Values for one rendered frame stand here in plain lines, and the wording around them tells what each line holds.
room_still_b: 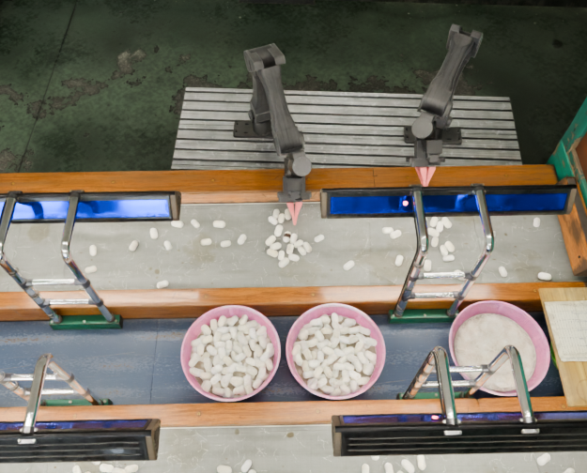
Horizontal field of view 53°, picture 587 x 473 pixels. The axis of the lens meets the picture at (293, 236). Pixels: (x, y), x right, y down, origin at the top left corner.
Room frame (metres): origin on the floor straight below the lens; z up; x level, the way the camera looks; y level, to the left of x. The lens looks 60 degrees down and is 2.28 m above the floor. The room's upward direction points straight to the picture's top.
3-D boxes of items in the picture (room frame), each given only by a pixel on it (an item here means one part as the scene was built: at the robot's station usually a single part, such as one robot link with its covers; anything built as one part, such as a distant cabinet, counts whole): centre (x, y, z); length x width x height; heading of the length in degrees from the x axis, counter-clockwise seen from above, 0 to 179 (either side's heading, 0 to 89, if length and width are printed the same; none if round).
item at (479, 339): (0.54, -0.55, 0.71); 0.22 x 0.22 x 0.06
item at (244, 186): (1.07, 0.06, 0.67); 1.81 x 0.12 x 0.19; 91
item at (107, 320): (0.71, 0.59, 0.90); 0.20 x 0.19 x 0.45; 91
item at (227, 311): (0.52, 0.17, 0.72); 0.27 x 0.27 x 0.10
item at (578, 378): (0.54, -0.77, 0.77); 0.33 x 0.15 x 0.01; 1
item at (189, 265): (0.86, 0.06, 0.73); 1.81 x 0.30 x 0.02; 91
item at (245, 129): (1.37, 0.11, 0.71); 0.20 x 0.07 x 0.08; 88
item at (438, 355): (0.33, -0.38, 0.90); 0.20 x 0.19 x 0.45; 91
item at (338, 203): (0.81, -0.38, 1.08); 0.62 x 0.08 x 0.07; 91
